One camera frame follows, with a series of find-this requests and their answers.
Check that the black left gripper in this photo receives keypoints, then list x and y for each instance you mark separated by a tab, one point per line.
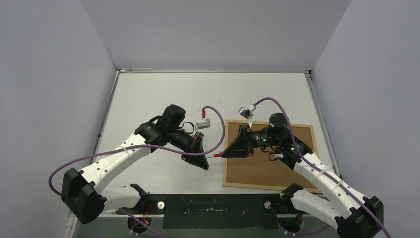
194	145

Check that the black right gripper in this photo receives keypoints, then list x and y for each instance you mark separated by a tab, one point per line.
244	142

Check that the blue red screwdriver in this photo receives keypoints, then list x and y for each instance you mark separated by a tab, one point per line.
218	155

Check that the wooden picture frame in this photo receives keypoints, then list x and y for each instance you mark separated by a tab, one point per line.
258	171

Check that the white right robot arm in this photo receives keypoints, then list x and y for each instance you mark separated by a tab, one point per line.
349	212

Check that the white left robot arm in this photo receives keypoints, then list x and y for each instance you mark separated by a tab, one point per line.
84	191

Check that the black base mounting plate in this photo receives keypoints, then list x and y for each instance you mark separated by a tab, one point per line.
215	211

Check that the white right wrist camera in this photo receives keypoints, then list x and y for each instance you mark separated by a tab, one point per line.
247	113

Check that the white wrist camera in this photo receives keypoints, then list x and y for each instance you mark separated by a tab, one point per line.
203	123
247	113

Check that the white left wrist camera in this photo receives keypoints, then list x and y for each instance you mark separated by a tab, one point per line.
203	123

